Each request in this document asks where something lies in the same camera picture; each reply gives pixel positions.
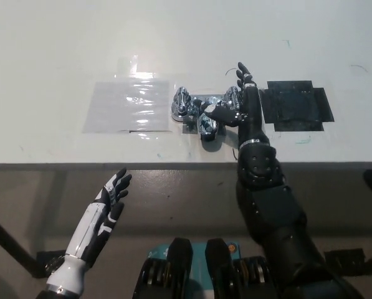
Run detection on grey glossy tape sheet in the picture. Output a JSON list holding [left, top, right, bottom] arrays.
[[82, 80, 171, 134]]

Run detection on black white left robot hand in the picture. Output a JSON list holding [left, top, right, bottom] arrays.
[[64, 167, 133, 268]]

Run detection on chrome faucet body with spout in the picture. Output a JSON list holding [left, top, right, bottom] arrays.
[[171, 95, 243, 141]]

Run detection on black tape patch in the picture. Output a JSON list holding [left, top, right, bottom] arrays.
[[258, 80, 335, 133]]

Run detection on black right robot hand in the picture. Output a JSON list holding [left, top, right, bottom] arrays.
[[203, 61, 272, 151]]

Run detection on black table leg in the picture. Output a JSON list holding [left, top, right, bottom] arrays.
[[0, 210, 39, 273]]

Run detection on black teal robot torso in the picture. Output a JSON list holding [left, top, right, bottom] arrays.
[[135, 237, 279, 299]]

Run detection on chrome faucet lever handle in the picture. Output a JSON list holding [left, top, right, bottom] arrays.
[[224, 87, 244, 110]]

